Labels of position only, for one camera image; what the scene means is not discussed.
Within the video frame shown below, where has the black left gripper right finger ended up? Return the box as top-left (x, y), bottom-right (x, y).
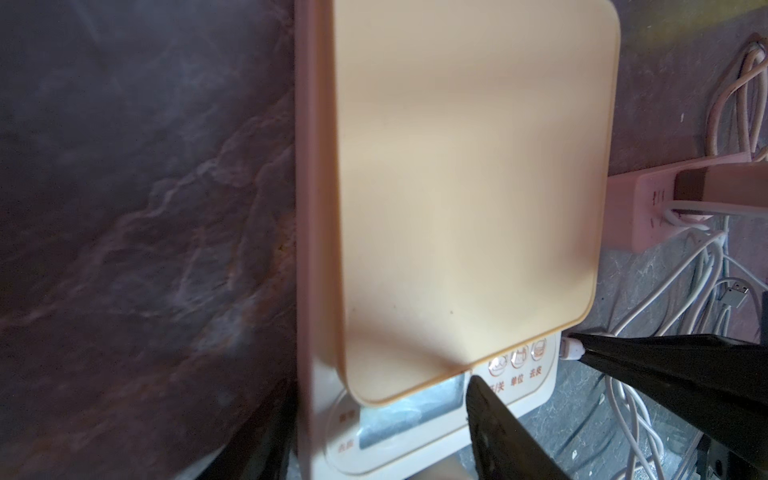
top-left (466, 375), bottom-right (569, 480)

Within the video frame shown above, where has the white charger adapter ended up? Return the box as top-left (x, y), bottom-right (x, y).
top-left (674, 161), bottom-right (767, 213)

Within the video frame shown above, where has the pink power strip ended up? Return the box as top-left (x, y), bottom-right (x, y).
top-left (602, 152), bottom-right (751, 253)

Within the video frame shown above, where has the white usb cable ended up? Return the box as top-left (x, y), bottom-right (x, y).
top-left (559, 206), bottom-right (768, 480)

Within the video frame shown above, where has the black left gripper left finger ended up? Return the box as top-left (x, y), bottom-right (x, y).
top-left (197, 383), bottom-right (297, 479)

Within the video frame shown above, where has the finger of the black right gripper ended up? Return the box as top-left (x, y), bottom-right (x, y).
top-left (570, 333), bottom-right (767, 468)

